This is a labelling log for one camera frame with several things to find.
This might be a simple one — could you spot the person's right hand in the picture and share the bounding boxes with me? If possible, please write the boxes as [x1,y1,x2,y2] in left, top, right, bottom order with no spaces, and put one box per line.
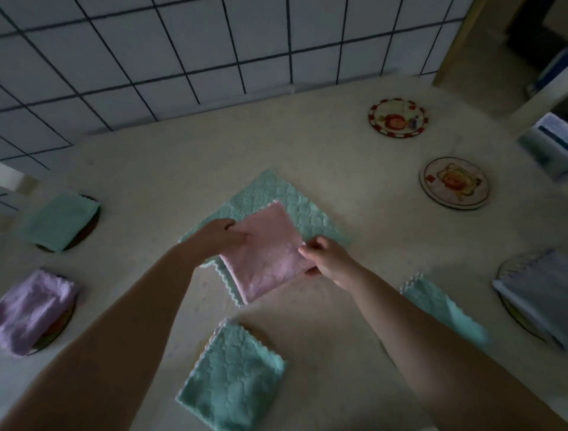
[298,236,363,292]

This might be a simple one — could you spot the person's left hand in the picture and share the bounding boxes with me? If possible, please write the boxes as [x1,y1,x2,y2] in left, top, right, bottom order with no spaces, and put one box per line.
[186,218,251,267]

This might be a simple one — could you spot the green cloth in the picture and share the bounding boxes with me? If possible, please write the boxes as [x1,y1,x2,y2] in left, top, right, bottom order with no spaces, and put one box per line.
[217,200,317,306]
[399,273,490,352]
[22,193,101,254]
[177,168,351,307]
[175,319,287,431]

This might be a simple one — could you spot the brown cartoon coaster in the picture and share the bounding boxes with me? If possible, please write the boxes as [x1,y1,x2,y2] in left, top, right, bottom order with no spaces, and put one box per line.
[37,195,102,254]

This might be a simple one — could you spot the white cartoon coaster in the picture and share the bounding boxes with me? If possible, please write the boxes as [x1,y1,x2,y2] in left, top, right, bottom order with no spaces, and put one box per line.
[419,156,491,211]

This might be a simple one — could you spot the red rimmed small coaster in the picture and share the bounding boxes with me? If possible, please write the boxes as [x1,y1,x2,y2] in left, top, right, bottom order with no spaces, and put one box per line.
[368,97,429,139]

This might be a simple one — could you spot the edge coaster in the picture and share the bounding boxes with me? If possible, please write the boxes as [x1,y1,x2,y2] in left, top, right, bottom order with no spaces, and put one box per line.
[496,253,551,343]

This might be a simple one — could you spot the person's left forearm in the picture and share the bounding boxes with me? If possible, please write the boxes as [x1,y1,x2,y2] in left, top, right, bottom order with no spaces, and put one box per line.
[0,246,201,431]

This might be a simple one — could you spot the person's right forearm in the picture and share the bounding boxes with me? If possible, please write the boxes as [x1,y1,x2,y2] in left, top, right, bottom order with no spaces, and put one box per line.
[344,268,568,431]

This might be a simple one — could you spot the cream speckled tablecloth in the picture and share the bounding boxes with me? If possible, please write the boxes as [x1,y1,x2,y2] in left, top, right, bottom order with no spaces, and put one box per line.
[0,75,568,431]

